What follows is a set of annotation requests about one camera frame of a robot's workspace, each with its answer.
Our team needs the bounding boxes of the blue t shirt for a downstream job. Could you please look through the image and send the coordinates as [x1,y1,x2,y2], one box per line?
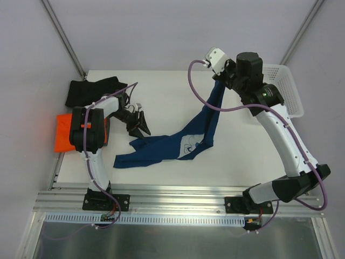
[113,79,226,169]

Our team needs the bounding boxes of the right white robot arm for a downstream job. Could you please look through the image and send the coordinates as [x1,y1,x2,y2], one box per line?
[209,48,330,213]

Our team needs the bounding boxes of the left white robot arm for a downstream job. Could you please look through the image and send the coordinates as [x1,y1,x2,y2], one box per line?
[69,93,151,209]

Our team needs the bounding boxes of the white plastic basket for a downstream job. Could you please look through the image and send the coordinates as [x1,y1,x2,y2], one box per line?
[263,63,304,118]

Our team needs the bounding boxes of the black folded t shirt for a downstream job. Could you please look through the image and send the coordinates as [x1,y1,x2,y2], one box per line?
[65,77,127,108]

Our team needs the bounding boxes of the orange folded t shirt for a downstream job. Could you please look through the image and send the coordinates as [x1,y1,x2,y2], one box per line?
[54,113,110,153]

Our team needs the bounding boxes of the right corner aluminium profile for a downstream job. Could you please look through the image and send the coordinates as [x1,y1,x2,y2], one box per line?
[279,0,327,65]

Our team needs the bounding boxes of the corner aluminium profile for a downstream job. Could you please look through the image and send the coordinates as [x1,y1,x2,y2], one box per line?
[40,0,87,79]
[279,0,327,65]

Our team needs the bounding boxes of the left corner aluminium profile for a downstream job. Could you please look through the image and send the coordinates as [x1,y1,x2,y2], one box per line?
[40,0,87,79]

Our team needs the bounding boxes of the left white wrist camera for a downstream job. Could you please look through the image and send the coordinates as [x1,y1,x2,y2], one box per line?
[132,103,142,111]

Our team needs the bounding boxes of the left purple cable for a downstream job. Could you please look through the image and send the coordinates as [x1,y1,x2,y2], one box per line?
[82,82,139,189]

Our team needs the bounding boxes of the aluminium mounting rail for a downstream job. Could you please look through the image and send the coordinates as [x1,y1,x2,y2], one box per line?
[32,183,323,216]

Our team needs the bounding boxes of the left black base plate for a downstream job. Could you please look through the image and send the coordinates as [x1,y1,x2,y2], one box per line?
[82,192,130,212]

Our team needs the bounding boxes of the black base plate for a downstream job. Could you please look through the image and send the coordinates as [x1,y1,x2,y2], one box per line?
[82,192,130,212]
[224,196,273,215]

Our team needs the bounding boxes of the white slotted cable duct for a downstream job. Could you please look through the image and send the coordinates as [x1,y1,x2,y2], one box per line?
[45,213,245,227]

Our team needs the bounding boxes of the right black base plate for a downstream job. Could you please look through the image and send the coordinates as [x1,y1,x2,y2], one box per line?
[224,196,273,215]

